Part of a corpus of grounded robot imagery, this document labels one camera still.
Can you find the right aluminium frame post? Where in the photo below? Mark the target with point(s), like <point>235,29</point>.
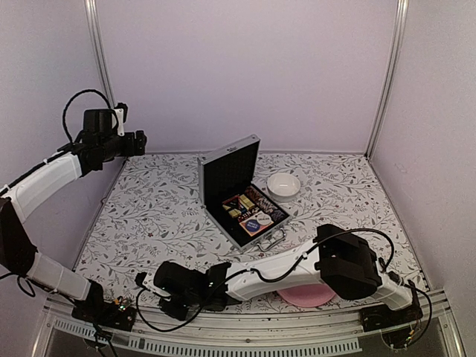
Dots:
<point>395,51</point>

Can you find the white ceramic bowl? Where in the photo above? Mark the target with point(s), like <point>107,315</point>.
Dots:
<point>283,187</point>

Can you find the blue round blind button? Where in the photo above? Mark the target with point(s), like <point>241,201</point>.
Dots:
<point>252,226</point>

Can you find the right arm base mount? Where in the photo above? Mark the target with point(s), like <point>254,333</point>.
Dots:
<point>381,316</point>

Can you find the pink plastic plate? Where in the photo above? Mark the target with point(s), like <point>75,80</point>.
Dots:
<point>307,296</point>

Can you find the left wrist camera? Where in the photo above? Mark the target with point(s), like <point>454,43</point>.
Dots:
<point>121,111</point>

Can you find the row of poker chips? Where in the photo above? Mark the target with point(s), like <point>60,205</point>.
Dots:
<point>259,199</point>

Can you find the gold playing card deck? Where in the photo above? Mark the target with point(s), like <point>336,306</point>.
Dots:
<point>245,203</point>

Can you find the aluminium frame post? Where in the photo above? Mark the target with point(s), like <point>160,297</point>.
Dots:
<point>93,23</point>
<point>395,51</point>

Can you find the triangular all in button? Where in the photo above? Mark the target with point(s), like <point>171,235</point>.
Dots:
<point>232,203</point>

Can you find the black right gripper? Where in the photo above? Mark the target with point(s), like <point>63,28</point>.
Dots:
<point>178,313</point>

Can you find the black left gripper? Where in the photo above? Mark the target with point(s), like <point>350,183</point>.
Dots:
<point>132,150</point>

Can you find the blue brown poker chip row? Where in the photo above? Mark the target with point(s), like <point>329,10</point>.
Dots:
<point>278,215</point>

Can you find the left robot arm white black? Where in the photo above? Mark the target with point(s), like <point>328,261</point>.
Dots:
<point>101,140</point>

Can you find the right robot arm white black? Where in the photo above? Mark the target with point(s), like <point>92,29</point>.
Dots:
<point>339,259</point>

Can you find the left aluminium frame post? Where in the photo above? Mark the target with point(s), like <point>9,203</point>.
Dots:
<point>93,23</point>

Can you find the front aluminium rail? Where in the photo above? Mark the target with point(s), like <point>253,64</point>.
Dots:
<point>325,333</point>

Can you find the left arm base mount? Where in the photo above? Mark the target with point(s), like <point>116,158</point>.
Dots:
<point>117,314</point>

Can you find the aluminium poker set case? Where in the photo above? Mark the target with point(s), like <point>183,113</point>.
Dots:
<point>225,173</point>

